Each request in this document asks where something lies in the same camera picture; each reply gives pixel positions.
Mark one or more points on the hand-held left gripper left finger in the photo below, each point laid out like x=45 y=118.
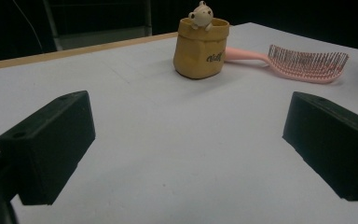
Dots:
x=49 y=146

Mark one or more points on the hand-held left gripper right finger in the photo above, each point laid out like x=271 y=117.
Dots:
x=332 y=143

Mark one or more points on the pink hairbrush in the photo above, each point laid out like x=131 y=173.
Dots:
x=245 y=55

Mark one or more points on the tan cup with bear figure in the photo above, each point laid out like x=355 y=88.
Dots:
x=195 y=53

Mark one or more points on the white metal stand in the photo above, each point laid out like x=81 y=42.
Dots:
x=105 y=35

